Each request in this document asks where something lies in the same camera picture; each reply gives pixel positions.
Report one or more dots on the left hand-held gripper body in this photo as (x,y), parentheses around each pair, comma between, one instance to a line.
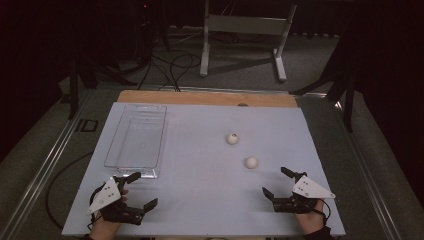
(115,210)

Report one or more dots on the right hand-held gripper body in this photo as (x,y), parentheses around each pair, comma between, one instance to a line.
(310,190)

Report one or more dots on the plain white ball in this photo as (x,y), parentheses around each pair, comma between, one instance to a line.
(251,162)

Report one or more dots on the clear plastic container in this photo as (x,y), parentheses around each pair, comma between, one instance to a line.
(138,140)

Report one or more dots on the white ball with dark mark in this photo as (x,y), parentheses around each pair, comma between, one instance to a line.
(232,138)

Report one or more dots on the person's left hand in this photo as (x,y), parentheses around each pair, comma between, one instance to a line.
(104,230)

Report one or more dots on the person's right hand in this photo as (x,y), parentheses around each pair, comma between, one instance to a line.
(311,221)

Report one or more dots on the pale blue table mat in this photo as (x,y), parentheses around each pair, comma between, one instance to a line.
(206,193)

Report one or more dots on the black stand legs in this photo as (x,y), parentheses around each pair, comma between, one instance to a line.
(343,83)
(86,76)

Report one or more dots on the white metal stand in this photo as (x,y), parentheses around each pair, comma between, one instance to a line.
(245,25)

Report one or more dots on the metal floor rail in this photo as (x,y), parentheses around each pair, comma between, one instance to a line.
(43,166)
(370,180)

